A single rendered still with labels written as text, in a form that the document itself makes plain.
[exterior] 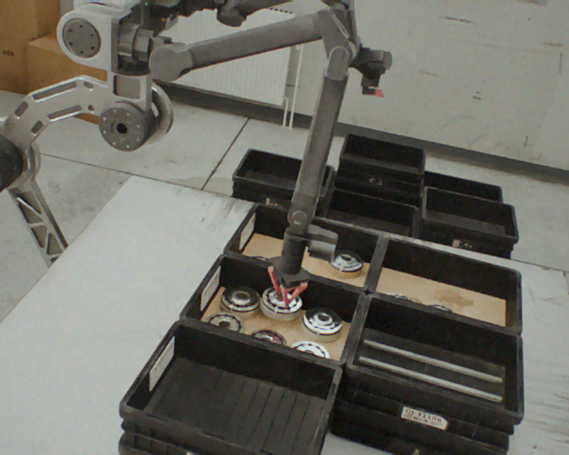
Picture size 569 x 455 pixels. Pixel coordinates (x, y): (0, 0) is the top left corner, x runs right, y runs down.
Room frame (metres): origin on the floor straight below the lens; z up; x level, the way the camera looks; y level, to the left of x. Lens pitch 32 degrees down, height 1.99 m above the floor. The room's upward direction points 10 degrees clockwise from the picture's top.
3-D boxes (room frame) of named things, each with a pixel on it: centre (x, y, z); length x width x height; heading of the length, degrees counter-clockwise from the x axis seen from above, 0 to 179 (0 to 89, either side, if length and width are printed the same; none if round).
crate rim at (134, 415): (1.07, 0.06, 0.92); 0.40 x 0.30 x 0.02; 80
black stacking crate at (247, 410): (1.07, 0.06, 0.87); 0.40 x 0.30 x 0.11; 80
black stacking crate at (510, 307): (1.59, -0.44, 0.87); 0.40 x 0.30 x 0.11; 80
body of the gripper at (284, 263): (1.44, -0.01, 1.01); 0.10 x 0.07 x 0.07; 33
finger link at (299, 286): (1.43, -0.01, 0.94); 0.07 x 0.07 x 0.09; 33
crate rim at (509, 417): (1.29, -0.39, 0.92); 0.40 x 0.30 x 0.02; 80
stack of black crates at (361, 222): (2.68, -0.32, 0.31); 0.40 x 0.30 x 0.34; 84
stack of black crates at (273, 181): (2.72, 0.08, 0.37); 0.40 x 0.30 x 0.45; 84
